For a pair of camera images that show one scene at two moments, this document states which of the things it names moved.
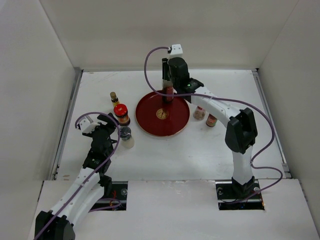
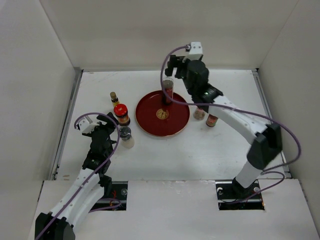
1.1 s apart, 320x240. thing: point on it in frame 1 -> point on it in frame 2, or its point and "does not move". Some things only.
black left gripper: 111,129 does not move
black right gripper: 165,65 -> 175,62
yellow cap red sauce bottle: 211,120 does not move
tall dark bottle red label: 168,87 does not move
